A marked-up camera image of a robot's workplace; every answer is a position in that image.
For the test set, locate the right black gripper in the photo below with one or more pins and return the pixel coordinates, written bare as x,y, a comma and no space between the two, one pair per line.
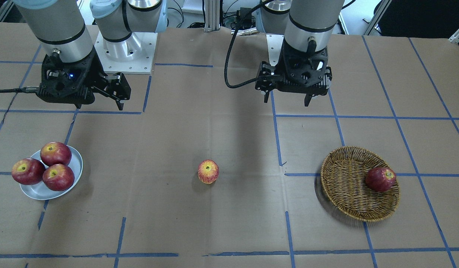
98,73

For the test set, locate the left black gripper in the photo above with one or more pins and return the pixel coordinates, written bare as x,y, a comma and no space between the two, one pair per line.
265,77

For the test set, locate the red yellow striped apple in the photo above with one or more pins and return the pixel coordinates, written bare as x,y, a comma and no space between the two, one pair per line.
208,171

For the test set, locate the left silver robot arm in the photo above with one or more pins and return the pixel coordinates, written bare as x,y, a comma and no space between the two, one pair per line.
305,24

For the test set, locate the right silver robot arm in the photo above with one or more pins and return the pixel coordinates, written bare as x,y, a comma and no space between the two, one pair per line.
61,29

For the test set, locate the red apple with yellow top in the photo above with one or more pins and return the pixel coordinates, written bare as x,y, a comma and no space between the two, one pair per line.
55,152

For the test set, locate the red apple front on plate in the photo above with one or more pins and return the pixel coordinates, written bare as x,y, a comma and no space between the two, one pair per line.
58,177

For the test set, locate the woven wicker basket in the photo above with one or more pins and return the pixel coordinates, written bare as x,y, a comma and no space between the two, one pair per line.
342,176

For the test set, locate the dark red apple on plate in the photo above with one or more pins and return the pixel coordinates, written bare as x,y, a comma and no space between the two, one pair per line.
28,171

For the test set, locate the dark red apple in basket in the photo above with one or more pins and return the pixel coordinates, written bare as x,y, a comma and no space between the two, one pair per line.
380,179

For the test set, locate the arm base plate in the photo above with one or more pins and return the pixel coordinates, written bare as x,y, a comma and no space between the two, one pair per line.
132,56
274,43

